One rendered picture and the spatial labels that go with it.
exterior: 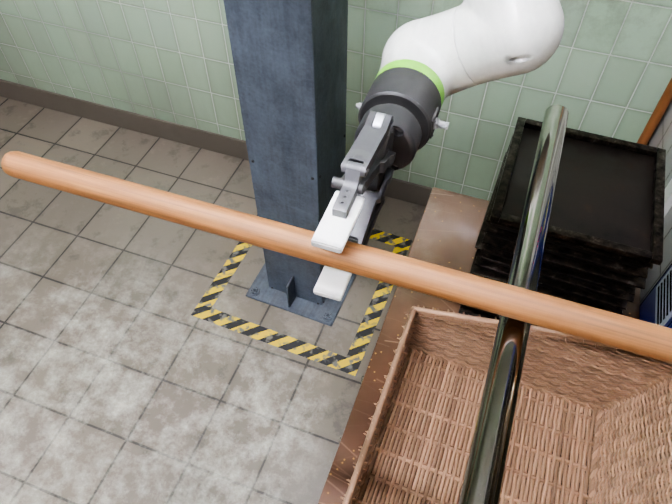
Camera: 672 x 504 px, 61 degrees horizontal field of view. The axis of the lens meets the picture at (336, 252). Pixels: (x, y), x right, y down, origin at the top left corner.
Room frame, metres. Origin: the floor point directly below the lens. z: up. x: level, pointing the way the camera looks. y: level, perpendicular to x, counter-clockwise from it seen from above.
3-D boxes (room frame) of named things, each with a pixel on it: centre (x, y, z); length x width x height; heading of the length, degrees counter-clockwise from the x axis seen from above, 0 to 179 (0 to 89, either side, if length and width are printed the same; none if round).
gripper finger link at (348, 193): (0.39, -0.01, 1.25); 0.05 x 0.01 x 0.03; 160
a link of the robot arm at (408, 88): (0.57, -0.08, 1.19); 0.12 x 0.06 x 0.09; 70
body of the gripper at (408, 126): (0.50, -0.05, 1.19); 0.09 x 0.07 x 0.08; 160
